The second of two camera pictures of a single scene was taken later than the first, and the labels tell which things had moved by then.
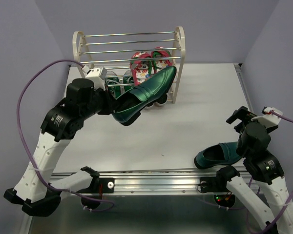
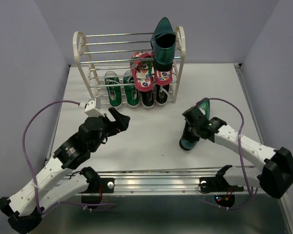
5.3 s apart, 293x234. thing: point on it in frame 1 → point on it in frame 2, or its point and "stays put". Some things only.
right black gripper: (242, 113) → (188, 124)
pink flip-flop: (141, 69) stays put
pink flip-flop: (160, 59) → (163, 78)
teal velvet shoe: (128, 105) → (163, 42)
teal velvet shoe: (220, 153) → (186, 144)
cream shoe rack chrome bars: (127, 59) stays put
